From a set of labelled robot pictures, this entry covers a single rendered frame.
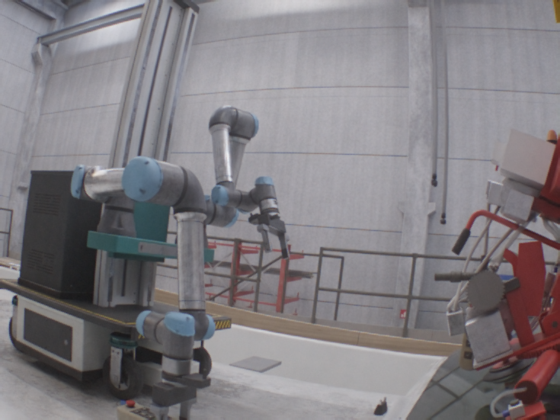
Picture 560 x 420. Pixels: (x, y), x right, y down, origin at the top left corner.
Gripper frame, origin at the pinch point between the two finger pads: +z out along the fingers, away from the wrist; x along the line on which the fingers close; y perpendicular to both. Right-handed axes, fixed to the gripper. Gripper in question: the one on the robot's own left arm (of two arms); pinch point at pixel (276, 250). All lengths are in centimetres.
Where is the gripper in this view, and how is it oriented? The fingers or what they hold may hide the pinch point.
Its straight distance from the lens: 185.4
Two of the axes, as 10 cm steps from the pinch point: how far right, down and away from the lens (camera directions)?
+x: 5.0, 2.9, 8.2
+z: 1.8, 8.9, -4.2
